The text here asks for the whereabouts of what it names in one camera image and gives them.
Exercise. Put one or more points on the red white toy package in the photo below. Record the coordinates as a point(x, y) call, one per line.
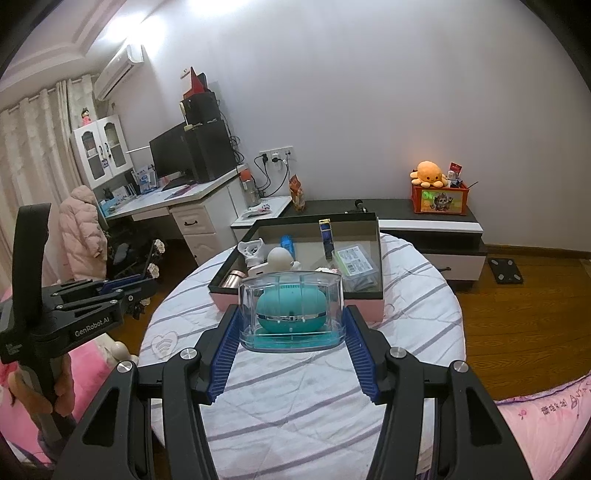
point(456, 171)

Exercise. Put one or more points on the blue white packet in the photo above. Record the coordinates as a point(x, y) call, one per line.
point(144, 177)

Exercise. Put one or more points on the white wall socket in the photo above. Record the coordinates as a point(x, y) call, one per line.
point(281, 151)

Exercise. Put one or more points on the blue lighter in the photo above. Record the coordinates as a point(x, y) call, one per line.
point(326, 237)

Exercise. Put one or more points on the pink pillow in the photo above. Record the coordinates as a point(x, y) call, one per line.
point(554, 424)

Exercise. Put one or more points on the orange cap bottle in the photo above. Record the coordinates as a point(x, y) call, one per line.
point(249, 189)

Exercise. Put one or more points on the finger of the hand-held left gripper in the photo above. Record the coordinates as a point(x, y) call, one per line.
point(83, 287)
point(138, 290)

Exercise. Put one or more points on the person's left hand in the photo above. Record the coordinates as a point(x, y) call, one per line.
point(64, 383)

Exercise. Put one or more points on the black office chair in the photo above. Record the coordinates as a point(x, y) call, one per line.
point(122, 251)

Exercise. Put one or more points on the orange octopus plush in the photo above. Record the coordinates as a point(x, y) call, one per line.
point(429, 170)

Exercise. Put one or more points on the white wooden bed post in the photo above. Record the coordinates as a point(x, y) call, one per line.
point(117, 350)

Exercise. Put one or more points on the black keyboard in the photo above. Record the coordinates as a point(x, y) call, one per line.
point(178, 183)

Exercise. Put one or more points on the clear plastic box green label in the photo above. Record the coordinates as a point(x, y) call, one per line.
point(353, 261)

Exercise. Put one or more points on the black bathroom scale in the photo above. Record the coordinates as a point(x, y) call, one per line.
point(505, 271)

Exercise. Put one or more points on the black computer tower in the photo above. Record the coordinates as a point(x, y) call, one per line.
point(210, 152)

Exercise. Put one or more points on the white hutch cabinet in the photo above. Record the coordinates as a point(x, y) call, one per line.
point(94, 122)

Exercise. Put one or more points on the beige curtain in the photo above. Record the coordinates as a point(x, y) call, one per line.
point(32, 161)

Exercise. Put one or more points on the black white low cabinet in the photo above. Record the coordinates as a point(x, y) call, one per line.
point(443, 265)

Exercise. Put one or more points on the pink doll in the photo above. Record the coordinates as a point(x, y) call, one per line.
point(85, 117)

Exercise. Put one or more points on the white air conditioner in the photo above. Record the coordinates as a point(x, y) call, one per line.
point(117, 69)

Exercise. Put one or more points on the red triangular item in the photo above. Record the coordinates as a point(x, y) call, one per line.
point(198, 83)

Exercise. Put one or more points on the pink down coat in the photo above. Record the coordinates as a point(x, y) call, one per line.
point(81, 230)

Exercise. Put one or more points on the black microphone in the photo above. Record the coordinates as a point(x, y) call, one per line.
point(358, 203)

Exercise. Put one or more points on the white desk with drawers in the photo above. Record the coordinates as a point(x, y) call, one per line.
point(203, 226)

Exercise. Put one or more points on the teal device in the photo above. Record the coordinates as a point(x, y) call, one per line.
point(291, 309)

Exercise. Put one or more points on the black monitor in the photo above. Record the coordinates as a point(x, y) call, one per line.
point(171, 150)

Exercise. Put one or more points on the white low side cabinet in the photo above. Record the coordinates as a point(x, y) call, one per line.
point(272, 205)

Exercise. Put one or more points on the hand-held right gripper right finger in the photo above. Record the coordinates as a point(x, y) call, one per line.
point(362, 355)

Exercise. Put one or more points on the pink storage box black rim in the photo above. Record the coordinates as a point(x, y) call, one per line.
point(364, 310)

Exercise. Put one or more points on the orange snack bag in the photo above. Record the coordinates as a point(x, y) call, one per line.
point(298, 196)

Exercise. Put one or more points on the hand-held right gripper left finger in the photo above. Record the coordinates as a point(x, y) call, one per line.
point(226, 350)

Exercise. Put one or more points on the white pouch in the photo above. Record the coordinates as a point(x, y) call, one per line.
point(251, 251)

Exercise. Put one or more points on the red printed toy box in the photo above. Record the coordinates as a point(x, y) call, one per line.
point(438, 201)

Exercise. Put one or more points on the white round figurine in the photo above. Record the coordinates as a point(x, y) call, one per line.
point(279, 258)

